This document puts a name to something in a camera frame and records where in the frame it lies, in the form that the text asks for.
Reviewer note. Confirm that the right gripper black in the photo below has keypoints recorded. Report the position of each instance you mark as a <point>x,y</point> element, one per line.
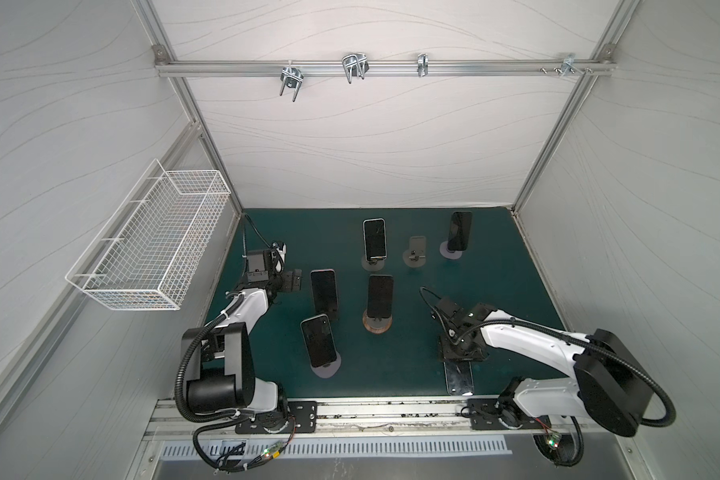
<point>456,351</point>

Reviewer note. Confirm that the phone from lilac front stand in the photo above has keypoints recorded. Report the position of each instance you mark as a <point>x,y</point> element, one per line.
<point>319,341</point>

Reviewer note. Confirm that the lilac phone stand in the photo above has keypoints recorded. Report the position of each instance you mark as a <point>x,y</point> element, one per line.
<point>328,370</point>
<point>449,254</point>

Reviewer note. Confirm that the pink phone on black stand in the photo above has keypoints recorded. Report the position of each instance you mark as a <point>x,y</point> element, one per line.
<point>325,293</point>

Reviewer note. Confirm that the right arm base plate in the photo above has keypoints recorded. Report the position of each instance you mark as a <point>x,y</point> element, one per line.
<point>486,414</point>

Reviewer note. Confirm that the phone from grey stand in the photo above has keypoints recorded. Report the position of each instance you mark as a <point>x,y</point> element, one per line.
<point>458,377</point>

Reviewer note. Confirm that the white wire basket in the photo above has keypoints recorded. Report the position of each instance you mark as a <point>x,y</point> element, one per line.
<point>147,252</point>

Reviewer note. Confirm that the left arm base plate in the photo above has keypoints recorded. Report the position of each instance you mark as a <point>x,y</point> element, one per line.
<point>296,416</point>

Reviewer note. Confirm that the phone from lilac back stand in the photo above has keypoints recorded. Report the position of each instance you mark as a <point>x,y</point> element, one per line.
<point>459,231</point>

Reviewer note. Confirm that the aluminium front rail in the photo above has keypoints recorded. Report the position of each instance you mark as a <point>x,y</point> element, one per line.
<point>363,416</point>

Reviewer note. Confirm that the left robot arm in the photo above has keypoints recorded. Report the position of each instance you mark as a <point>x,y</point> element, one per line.
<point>216,376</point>

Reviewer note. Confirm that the lilac back phone stand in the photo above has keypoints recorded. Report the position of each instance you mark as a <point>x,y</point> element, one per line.
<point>449,254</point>

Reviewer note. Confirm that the metal bracket with bolts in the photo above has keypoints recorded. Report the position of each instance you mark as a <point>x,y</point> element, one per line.
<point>568,67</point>

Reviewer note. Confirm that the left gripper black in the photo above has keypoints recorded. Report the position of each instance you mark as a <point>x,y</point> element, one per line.
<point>287,285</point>

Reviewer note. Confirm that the white round phone stand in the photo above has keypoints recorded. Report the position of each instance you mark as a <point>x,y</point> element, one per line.
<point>374,265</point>

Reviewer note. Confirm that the aluminium crossbar rail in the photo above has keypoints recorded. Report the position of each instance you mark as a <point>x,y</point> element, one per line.
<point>377,68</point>

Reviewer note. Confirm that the phone from lilac stand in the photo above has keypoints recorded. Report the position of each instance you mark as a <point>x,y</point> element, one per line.
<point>319,341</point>
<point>459,231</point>

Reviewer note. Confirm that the phone on wooden stand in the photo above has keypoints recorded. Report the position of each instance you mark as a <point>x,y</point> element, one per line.
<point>380,296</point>

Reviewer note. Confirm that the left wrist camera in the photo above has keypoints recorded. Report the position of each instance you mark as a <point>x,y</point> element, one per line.
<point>278,252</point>

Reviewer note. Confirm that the wooden round phone stand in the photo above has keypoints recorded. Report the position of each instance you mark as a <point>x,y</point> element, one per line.
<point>376,325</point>

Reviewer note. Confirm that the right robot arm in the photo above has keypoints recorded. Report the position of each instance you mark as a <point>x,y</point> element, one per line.
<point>599,379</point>

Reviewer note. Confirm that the white slotted cable duct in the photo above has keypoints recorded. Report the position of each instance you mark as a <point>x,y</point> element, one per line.
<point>352,447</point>

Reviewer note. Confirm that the metal u-bolt on crossbar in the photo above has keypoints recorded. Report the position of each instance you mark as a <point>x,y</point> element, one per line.
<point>355,65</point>

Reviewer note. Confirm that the lilac front phone stand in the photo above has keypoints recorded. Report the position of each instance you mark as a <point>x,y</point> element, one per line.
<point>328,370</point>

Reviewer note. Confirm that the grey round phone stand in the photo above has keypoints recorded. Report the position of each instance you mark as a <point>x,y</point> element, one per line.
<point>415,255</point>

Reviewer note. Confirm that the metal clamp on crossbar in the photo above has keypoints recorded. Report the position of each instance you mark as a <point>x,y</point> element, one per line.
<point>291,79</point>

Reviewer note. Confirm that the phone on white stand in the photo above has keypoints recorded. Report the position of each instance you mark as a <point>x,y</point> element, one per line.
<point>374,234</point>

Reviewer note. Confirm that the small metal bracket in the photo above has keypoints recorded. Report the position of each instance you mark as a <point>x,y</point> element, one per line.
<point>422,65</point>

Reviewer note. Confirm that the green table mat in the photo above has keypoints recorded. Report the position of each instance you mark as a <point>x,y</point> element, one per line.
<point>496,269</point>

